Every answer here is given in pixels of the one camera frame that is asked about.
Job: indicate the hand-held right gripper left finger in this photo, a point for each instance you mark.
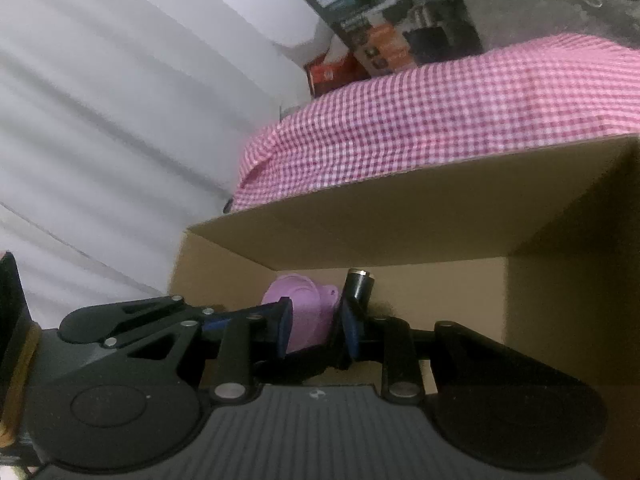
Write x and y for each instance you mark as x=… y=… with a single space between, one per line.
x=282 y=327

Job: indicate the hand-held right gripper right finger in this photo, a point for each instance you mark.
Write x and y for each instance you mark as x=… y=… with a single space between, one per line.
x=351 y=332

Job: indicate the lilac plastic toy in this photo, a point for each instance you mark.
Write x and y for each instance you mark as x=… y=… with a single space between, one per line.
x=305 y=310

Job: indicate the black cylinder with metal cap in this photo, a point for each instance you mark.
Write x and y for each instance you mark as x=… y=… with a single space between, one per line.
x=357 y=290

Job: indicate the brown cardboard box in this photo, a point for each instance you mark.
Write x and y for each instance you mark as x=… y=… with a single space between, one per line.
x=400 y=210

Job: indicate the white curtain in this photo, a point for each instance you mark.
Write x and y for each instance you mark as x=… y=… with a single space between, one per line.
x=125 y=110

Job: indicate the pink gingham cloth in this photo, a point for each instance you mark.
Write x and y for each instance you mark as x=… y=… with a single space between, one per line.
x=450 y=110

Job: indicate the red carton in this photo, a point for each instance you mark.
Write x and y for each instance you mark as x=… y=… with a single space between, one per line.
x=330 y=75

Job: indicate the appliance carton with orange top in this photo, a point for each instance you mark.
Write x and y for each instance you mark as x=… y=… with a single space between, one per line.
x=390 y=20

